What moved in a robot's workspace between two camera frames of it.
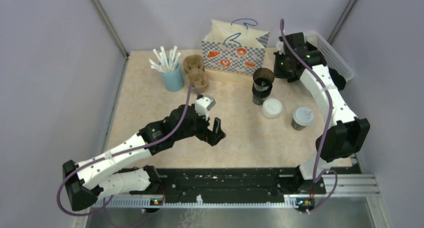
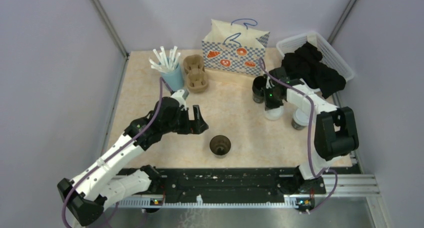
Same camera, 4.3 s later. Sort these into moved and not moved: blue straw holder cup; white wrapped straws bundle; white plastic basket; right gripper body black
Moved: right gripper body black
Not moved: white plastic basket; white wrapped straws bundle; blue straw holder cup
